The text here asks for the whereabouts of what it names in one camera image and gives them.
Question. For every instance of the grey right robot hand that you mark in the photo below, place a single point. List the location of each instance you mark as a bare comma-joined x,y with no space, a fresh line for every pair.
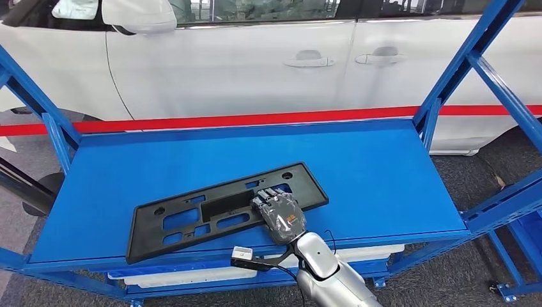
283,218

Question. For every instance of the black plastic plate frame part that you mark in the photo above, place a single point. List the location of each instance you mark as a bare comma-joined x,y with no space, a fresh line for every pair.
142,229

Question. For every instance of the blue metal shelf rack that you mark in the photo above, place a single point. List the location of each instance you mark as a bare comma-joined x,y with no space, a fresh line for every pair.
360,178

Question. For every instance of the white plastic crate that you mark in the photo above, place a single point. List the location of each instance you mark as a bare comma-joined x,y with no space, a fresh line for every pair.
372,253
190,277

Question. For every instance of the red barrier belt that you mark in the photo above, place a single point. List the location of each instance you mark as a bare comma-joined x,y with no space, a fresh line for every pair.
254,120

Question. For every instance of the white car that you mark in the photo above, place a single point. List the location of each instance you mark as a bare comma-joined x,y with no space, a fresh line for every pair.
233,72

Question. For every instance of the white car side mirror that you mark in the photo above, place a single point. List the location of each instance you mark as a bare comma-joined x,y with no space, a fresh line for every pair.
139,15

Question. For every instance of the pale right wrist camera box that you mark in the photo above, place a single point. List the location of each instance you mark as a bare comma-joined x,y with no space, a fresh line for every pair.
242,253

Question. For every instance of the black stanchion post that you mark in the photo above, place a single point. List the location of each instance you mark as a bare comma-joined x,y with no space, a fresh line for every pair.
42,199

